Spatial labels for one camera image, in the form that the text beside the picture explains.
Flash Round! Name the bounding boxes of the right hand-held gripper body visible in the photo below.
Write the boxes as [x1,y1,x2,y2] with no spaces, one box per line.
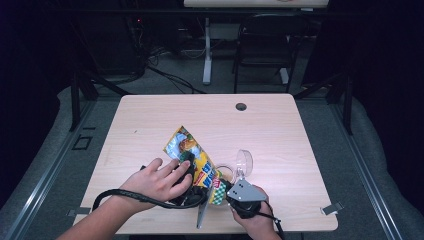
[226,178,268,220]

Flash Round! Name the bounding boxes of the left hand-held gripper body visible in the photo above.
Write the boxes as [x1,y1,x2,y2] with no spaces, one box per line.
[139,164,215,230]

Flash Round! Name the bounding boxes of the yellow seasoning pouch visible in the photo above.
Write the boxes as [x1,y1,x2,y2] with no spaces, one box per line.
[163,125,228,206]

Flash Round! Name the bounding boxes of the clear jar with hinged lid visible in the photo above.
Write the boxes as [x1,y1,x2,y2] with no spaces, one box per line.
[214,149,254,188]

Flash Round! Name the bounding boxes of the person's right hand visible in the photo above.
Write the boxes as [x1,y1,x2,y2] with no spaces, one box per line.
[231,186,276,236]

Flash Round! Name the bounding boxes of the person's left hand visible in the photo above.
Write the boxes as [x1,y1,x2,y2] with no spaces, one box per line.
[119,157,194,213]

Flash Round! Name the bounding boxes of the grey tape strip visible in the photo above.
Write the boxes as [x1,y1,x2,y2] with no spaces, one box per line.
[66,206,92,218]
[320,202,344,216]

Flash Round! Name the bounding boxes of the white desk with metal legs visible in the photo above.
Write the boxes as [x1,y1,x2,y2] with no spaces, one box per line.
[183,0,329,86]

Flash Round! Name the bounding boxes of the black metal stand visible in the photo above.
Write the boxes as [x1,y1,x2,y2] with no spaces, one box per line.
[69,71,131,132]
[293,71,354,136]

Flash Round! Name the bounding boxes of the black folding chair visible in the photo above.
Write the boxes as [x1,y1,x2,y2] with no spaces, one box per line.
[232,13,313,94]

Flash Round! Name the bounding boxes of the right hand-held gripper black cable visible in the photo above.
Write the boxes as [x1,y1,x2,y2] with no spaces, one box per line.
[258,199,287,240]

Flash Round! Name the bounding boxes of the hand-held gripper black cable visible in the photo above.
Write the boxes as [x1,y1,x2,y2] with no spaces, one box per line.
[92,188,208,212]
[258,199,287,240]

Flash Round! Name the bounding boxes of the left hand-held gripper black cable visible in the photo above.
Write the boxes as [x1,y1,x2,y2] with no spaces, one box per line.
[92,188,208,212]

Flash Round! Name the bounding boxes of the black floor cables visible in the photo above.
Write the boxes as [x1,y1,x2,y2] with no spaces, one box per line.
[146,64,208,95]

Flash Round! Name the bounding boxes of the metal floor rail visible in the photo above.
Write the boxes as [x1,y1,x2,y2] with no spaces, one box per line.
[328,99,404,240]
[0,99,98,240]

